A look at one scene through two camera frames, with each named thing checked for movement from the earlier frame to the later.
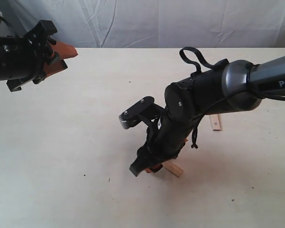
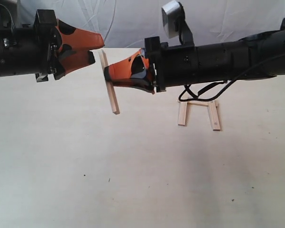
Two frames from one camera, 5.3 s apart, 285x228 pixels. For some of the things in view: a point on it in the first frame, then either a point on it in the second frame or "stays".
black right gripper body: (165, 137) -> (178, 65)
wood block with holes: (215, 122) stays
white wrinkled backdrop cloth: (159, 23) stays
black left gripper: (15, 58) -> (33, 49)
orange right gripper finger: (154, 168) -> (136, 67)
